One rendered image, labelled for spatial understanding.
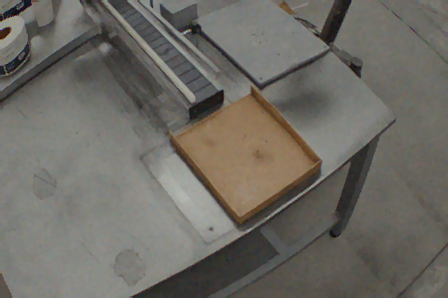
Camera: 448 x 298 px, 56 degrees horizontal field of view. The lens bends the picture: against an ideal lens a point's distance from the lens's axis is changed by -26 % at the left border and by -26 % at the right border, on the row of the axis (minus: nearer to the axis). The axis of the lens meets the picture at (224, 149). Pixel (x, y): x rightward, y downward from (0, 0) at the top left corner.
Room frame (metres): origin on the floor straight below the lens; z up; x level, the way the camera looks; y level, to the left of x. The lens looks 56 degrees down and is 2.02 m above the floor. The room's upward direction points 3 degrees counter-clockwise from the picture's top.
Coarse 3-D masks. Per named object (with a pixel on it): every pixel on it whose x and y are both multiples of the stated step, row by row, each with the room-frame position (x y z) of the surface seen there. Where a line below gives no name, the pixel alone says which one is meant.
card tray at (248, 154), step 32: (256, 96) 0.95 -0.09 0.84; (192, 128) 0.86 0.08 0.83; (224, 128) 0.86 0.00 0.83; (256, 128) 0.85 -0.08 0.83; (288, 128) 0.84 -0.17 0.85; (192, 160) 0.74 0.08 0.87; (224, 160) 0.76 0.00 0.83; (256, 160) 0.76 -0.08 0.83; (288, 160) 0.75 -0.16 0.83; (320, 160) 0.72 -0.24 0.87; (224, 192) 0.67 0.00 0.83; (256, 192) 0.67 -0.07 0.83
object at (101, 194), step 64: (64, 64) 1.19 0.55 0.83; (128, 64) 1.13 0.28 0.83; (320, 64) 1.09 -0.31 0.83; (0, 128) 0.93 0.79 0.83; (64, 128) 0.90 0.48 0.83; (128, 128) 0.88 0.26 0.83; (320, 128) 0.85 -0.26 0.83; (384, 128) 0.84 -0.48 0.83; (0, 192) 0.67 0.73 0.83; (64, 192) 0.68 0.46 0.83; (128, 192) 0.68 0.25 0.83; (192, 192) 0.68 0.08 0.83; (0, 256) 0.44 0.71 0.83; (64, 256) 0.47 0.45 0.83; (128, 256) 0.49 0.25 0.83; (192, 256) 0.50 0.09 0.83
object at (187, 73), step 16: (112, 0) 1.47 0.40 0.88; (128, 16) 1.34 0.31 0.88; (144, 16) 1.32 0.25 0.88; (144, 32) 1.23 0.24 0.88; (160, 32) 1.22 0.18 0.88; (160, 48) 1.14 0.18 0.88; (176, 48) 1.13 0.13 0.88; (176, 64) 1.06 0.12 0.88; (192, 64) 1.05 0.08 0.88; (192, 80) 0.99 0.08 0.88; (208, 80) 0.99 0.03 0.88; (208, 96) 0.93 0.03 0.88
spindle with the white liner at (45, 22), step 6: (36, 0) 1.36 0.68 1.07; (42, 0) 1.36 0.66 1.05; (48, 0) 1.39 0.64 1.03; (36, 6) 1.36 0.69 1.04; (42, 6) 1.36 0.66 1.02; (48, 6) 1.38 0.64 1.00; (36, 12) 1.36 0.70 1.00; (42, 12) 1.36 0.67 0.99; (48, 12) 1.37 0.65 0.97; (36, 18) 1.37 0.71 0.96; (42, 18) 1.36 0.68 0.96; (48, 18) 1.37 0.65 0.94; (54, 18) 1.39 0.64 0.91; (42, 24) 1.36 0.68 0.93; (48, 24) 1.36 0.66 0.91; (54, 24) 1.39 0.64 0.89; (42, 30) 1.36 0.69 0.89; (48, 30) 1.36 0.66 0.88
